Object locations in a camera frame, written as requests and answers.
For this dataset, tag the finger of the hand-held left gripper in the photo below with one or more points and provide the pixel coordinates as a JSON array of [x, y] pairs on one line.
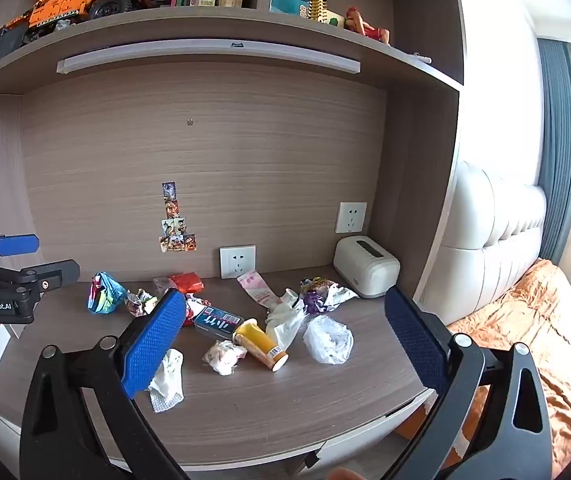
[[15, 246], [50, 275]]

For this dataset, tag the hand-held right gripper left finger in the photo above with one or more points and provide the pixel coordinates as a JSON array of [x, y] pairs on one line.
[[153, 340]]

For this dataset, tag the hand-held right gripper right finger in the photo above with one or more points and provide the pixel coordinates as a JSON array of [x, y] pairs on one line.
[[415, 340]]

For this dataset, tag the small wrapper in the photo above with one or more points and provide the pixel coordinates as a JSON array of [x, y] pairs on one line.
[[140, 302]]

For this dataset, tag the red white wrapper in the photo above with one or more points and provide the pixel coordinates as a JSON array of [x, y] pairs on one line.
[[196, 307]]

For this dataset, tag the clear pink wrapper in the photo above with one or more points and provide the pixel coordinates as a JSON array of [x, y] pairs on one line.
[[163, 285]]

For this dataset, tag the colourful blue wrapper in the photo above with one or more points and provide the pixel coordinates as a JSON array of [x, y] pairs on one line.
[[105, 292]]

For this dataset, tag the red packet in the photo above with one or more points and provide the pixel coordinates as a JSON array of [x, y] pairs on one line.
[[188, 282]]

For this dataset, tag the blue box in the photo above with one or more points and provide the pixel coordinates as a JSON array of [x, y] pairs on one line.
[[218, 322]]

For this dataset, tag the pink white tissue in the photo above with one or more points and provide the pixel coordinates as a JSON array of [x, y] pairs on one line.
[[223, 355]]

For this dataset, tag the clear plastic bag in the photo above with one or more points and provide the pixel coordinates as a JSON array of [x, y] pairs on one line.
[[328, 340]]

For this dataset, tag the purple snack wrapper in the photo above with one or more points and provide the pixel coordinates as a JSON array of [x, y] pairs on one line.
[[320, 295]]

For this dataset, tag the orange bottle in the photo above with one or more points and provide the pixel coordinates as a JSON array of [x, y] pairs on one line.
[[260, 342]]

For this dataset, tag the pink packet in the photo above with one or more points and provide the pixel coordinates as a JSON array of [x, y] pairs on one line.
[[258, 290]]

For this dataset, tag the trash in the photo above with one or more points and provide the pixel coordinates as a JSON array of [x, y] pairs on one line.
[[285, 320]]

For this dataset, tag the person's right hand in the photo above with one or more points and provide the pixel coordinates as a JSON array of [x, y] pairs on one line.
[[345, 475]]

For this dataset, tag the white tissue box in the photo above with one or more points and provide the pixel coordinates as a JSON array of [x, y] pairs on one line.
[[365, 265]]

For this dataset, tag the strip of cartoon stickers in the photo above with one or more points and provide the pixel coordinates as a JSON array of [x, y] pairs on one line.
[[175, 235]]

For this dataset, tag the white padded headboard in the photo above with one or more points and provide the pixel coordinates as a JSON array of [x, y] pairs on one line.
[[485, 240]]

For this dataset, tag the bed with orange cover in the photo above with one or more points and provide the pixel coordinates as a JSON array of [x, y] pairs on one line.
[[555, 330]]

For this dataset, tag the blue grey curtain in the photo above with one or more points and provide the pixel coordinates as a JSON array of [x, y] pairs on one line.
[[558, 150]]

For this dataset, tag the white light bar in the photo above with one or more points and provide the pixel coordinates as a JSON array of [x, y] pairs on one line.
[[205, 52]]

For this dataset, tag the red figurine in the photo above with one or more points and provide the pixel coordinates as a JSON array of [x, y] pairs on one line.
[[365, 25]]

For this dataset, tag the gold pagoda model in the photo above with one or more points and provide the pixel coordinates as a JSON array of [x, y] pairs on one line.
[[317, 5]]

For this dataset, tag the white wall socket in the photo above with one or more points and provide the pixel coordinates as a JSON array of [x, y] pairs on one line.
[[351, 217], [238, 261]]

